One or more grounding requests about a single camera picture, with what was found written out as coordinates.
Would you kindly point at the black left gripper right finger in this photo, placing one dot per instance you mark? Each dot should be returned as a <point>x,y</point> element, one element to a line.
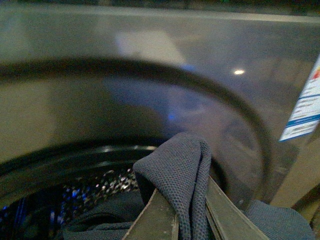
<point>226,221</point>

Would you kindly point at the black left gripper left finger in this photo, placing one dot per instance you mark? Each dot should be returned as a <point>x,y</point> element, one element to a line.
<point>157,221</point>

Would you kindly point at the dark navy mesh garment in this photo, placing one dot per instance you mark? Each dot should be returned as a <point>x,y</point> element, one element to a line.
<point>179,170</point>

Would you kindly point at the grey front-load washing machine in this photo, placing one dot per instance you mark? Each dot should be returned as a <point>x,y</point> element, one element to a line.
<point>88,87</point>

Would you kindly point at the white blue energy label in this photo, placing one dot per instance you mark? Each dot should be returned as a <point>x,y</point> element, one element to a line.
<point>306,113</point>

